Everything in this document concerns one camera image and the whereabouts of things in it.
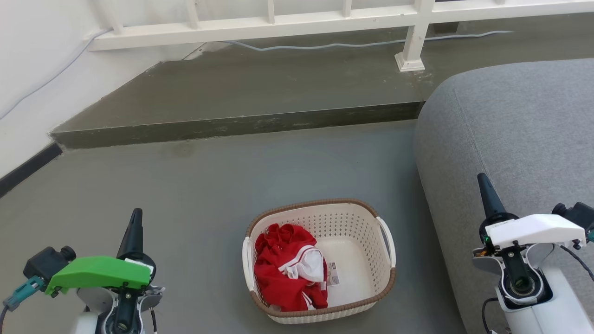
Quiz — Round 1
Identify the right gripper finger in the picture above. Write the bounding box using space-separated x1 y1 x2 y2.
477 173 507 219

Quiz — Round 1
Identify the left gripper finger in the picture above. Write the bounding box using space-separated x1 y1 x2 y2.
116 208 145 258

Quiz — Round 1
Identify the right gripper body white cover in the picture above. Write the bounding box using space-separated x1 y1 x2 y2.
479 212 587 251

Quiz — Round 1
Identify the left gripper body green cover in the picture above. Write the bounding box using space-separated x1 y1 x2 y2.
45 251 157 298

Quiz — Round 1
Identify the cream perforated laundry basket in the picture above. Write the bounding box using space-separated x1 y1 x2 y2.
241 198 398 325

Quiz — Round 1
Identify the grey fabric sofa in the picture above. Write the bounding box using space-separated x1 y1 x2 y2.
413 58 594 334

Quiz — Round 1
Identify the black baseboard strip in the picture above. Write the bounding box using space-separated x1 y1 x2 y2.
0 142 64 198

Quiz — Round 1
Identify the red garment with white trim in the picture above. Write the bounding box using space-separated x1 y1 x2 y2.
253 223 329 312

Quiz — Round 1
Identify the raised grey concrete step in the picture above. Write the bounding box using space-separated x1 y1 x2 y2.
50 13 594 150

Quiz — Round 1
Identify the white wooden railing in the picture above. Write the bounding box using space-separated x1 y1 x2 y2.
87 0 594 73

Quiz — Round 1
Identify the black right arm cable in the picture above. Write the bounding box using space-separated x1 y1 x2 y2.
559 244 594 282

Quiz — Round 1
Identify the teal cable connector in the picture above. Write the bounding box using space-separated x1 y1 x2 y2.
2 276 45 312

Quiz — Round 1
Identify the thin grey wall cable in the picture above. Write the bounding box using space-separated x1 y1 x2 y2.
0 29 514 120

